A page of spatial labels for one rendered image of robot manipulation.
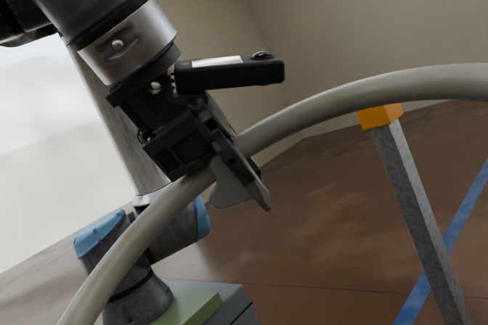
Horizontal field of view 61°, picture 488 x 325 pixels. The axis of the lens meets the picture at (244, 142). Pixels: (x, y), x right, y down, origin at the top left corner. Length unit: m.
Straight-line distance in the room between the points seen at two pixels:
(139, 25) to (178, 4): 6.51
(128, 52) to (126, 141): 0.68
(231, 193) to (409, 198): 1.31
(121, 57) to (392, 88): 0.25
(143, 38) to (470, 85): 0.28
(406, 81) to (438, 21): 6.23
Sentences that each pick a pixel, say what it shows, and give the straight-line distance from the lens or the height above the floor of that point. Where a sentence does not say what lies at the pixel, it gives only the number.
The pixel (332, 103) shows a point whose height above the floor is 1.28.
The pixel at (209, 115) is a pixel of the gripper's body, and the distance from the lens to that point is 0.42.
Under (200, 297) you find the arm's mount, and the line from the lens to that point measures 1.13.
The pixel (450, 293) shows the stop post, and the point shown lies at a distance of 1.91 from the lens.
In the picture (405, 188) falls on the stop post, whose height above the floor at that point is 0.74.
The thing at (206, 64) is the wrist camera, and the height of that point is 1.36.
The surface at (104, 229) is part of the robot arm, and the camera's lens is 1.09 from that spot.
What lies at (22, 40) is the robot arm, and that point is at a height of 1.60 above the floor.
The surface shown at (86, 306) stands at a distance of 0.45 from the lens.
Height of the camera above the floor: 1.32
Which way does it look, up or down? 7 degrees down
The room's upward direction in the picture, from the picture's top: 23 degrees counter-clockwise
